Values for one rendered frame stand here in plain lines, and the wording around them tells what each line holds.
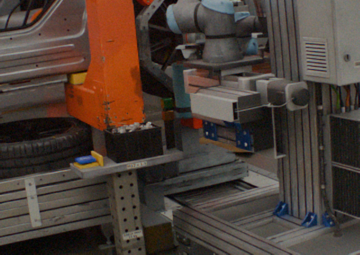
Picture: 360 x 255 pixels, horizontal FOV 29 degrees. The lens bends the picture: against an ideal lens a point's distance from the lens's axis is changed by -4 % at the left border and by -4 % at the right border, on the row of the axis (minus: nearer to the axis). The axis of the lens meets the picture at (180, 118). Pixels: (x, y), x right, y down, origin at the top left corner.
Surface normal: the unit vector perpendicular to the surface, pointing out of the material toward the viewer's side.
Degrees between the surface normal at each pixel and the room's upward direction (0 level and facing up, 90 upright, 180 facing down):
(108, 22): 90
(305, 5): 90
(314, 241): 0
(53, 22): 90
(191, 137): 90
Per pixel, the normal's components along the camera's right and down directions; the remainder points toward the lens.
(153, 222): -0.09, -0.98
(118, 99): 0.41, 0.14
